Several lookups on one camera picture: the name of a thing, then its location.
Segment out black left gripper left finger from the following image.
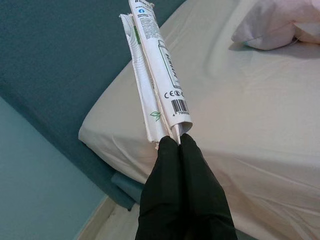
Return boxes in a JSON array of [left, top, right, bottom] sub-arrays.
[[134, 136, 185, 240]]

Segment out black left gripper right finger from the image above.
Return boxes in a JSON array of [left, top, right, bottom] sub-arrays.
[[179, 133, 238, 240]]

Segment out white printed paper bag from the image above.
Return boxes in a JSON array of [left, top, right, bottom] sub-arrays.
[[118, 0, 194, 151]]

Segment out pink dotted pillow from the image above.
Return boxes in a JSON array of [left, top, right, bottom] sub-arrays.
[[231, 0, 320, 52]]

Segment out pale skirting board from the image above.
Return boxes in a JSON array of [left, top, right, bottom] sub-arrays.
[[81, 194, 118, 240]]

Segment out mattress with cream sheet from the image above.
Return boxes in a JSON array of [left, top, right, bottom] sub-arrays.
[[78, 0, 320, 240]]

